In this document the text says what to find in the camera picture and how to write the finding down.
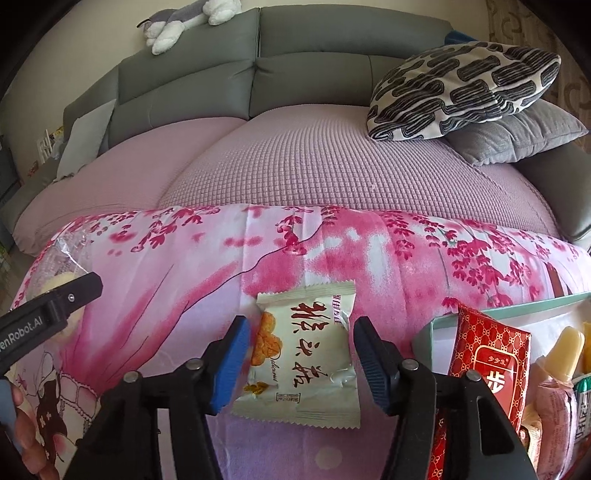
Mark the black and white patterned pillow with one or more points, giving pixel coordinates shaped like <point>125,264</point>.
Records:
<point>461,87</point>

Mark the blue cloth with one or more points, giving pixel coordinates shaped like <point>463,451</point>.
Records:
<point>459,38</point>

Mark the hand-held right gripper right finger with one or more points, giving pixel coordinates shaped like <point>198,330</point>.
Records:
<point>374,369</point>

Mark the pink snack packet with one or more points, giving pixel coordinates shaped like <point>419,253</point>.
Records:
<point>556,415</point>

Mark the pale yellow jelly cup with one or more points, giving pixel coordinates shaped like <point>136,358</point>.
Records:
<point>565,350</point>

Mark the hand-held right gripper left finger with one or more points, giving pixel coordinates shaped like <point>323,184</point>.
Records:
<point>231,369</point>

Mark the light grey cushion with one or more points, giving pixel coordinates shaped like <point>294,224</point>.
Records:
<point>83,138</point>

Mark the grey and white plush toy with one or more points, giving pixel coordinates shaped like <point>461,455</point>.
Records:
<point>171,27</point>

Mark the beige patterned curtain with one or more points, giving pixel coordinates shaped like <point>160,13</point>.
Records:
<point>531,23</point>

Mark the grey pillow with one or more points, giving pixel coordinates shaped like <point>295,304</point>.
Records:
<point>521,134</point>

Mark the teal cardboard box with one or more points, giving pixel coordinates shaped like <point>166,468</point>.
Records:
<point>508,310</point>

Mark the green and white snack packet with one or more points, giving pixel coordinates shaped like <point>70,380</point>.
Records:
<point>584,410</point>

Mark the pink printed blanket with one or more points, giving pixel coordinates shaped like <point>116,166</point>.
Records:
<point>184,277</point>

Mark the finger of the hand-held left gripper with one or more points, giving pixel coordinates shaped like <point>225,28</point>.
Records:
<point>74,290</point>

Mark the cream snack packet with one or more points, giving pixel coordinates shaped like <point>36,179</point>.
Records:
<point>300,360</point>

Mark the red gold-pattern packet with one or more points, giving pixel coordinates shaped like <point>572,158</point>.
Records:
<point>494,350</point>

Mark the grey sofa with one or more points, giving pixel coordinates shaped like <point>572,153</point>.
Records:
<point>300,46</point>

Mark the round pastry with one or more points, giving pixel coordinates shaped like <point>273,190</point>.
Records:
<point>57,280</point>

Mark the yellow snack packet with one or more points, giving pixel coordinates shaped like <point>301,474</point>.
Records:
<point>587,346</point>

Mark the person's left hand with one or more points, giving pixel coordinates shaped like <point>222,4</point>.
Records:
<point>32,429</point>

